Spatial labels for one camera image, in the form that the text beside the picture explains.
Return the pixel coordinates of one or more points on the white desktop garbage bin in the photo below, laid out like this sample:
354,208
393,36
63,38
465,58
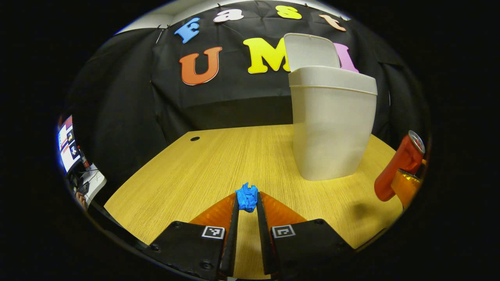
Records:
332,132

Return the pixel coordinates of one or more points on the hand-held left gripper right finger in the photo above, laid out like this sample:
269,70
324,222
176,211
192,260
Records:
265,246

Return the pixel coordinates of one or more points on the computer monitor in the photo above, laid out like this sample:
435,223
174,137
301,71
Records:
68,150

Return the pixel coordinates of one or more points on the blue paper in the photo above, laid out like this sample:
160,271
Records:
247,197

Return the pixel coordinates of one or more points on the red pop can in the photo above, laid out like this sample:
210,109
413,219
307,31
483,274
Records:
396,168

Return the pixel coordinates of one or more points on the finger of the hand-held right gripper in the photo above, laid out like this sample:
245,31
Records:
406,187

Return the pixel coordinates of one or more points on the black backdrop cloth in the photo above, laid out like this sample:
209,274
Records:
125,97

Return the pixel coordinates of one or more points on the white side table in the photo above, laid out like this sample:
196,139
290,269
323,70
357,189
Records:
95,181

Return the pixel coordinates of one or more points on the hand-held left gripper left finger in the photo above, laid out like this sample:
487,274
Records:
231,242

